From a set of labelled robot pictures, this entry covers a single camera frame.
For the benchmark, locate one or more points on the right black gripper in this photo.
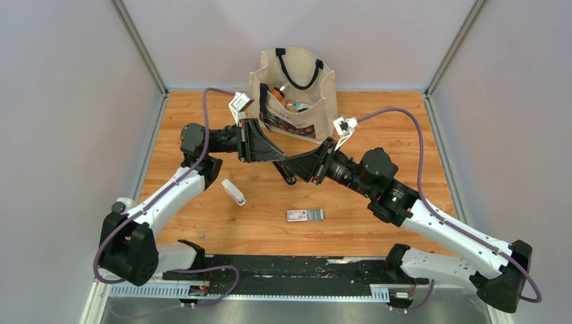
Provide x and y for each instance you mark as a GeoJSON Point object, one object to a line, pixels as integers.
{"type": "Point", "coordinates": [311, 164]}

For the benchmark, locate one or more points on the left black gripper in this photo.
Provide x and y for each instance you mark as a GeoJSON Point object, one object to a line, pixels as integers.
{"type": "Point", "coordinates": [253, 146]}

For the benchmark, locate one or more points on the white stapler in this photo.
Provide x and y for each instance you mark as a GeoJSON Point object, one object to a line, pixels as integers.
{"type": "Point", "coordinates": [234, 192]}

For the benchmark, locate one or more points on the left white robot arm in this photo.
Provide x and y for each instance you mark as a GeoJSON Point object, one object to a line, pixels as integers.
{"type": "Point", "coordinates": [128, 250]}

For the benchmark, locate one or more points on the black stapler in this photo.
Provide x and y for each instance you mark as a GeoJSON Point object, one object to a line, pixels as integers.
{"type": "Point", "coordinates": [288, 176]}

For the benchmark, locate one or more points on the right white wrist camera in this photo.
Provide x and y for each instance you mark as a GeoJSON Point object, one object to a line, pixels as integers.
{"type": "Point", "coordinates": [345, 127]}

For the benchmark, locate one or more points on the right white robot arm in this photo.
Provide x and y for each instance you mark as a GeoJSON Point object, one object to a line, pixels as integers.
{"type": "Point", "coordinates": [496, 270]}

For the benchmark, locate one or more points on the orange capped bottle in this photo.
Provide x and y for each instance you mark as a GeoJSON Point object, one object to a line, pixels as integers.
{"type": "Point", "coordinates": [278, 93]}

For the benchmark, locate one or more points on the staple box with staples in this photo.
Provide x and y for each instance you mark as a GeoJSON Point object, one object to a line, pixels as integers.
{"type": "Point", "coordinates": [305, 215]}

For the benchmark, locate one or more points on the packaged items in bag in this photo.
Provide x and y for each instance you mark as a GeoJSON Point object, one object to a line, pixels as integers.
{"type": "Point", "coordinates": [296, 106]}

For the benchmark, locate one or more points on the beige canvas tote bag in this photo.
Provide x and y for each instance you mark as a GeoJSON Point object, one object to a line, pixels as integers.
{"type": "Point", "coordinates": [307, 79]}

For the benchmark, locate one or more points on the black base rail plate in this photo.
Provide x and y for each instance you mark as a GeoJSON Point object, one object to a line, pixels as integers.
{"type": "Point", "coordinates": [280, 275]}

